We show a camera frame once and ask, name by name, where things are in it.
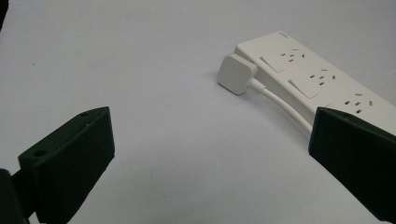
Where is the white power strip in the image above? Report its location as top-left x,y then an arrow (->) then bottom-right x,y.
233,31 -> 396,137

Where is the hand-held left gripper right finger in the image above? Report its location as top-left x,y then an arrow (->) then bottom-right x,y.
308,106 -> 396,224

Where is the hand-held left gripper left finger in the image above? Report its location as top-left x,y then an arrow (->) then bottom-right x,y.
17,105 -> 116,224

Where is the white plug with cable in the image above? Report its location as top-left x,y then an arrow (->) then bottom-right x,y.
217,53 -> 313,136

